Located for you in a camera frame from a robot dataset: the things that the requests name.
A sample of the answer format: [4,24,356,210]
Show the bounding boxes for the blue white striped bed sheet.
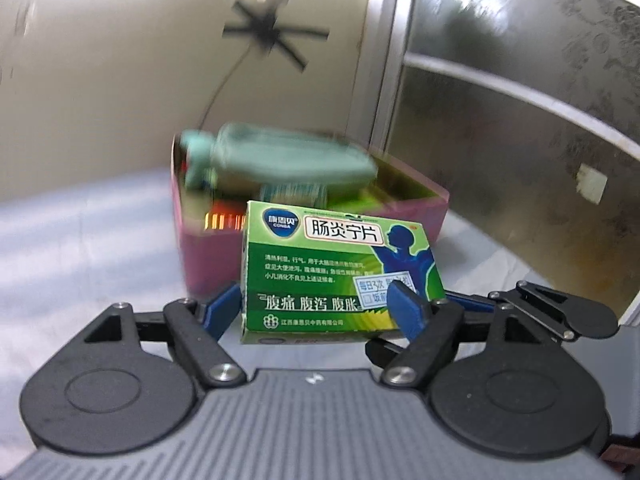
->
[0,165,640,480]

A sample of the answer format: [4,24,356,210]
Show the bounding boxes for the white green tissue pack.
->
[260,182,328,206]

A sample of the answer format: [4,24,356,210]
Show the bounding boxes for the aluminium frame frosted window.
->
[345,0,640,331]

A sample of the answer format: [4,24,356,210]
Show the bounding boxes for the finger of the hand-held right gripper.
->
[442,280,621,342]
[365,336,407,368]

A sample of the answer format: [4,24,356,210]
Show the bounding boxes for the black tape strips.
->
[222,0,331,73]

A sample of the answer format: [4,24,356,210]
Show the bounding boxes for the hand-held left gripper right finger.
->
[381,280,565,387]

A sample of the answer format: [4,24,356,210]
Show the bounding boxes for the green medicine box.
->
[240,200,446,345]

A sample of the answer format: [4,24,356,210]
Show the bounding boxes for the small white paper label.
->
[575,162,608,204]

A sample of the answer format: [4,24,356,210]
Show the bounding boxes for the green fabric zip pouch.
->
[212,122,378,196]

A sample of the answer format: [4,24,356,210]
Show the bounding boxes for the white wall cable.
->
[197,45,258,133]

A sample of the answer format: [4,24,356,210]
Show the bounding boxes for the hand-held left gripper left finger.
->
[80,282,247,387]

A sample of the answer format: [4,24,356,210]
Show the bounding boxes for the pink biscuit tin box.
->
[170,132,450,298]

